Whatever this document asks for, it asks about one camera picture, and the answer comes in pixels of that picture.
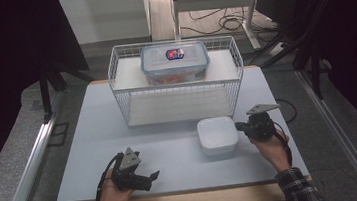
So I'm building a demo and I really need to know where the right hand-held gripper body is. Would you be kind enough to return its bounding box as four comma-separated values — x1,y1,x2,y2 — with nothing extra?
241,101,285,144

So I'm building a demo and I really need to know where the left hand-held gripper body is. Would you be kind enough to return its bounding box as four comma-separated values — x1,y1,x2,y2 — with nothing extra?
108,145,154,196

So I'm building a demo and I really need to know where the white square bowl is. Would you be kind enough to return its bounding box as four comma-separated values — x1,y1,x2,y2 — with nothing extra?
196,114,241,159

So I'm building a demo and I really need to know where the white wire shelf rack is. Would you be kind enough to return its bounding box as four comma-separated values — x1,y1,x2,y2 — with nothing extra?
103,32,250,131

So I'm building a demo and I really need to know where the clear lidded food container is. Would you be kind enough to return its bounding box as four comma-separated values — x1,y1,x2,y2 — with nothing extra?
138,38,214,88

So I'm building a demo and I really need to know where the person's left hand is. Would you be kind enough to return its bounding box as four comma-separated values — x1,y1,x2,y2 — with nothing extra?
92,166,135,201

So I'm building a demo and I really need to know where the person's right hand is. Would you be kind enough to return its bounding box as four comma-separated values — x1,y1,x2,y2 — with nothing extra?
247,128,294,176

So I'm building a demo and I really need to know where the light grey table mat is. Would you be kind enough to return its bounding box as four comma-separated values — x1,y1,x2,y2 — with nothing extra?
44,60,310,201

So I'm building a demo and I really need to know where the black metal stand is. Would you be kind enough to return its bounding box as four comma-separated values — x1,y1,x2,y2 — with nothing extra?
34,45,100,125
251,0,355,107

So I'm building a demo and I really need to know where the white cabinet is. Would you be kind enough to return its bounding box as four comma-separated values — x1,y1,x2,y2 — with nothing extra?
57,0,155,52

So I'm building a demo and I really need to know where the left hand-held gripper black cable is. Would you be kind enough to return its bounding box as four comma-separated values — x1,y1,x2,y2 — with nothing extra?
89,152,129,201

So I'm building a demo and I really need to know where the hand-held gripper black cable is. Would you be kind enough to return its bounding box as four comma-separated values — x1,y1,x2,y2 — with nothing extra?
89,152,129,201
271,119,295,169

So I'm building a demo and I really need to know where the right hand-held gripper black cable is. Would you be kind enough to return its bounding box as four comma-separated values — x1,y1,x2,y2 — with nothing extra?
271,119,295,169

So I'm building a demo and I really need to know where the black looped floor cable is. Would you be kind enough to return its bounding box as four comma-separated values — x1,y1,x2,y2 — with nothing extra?
275,95,299,125

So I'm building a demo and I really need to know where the aluminium rail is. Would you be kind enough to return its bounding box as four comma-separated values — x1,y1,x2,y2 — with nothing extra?
294,63,357,201
0,92,74,201

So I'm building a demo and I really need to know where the black floor bracket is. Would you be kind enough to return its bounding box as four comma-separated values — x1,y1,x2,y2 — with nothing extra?
45,121,73,148

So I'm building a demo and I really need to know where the black floor cables bundle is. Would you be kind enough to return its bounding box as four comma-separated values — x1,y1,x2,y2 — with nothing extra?
177,0,279,43

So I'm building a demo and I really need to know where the white metal desk frame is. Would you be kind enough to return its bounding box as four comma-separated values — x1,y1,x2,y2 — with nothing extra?
170,0,269,58

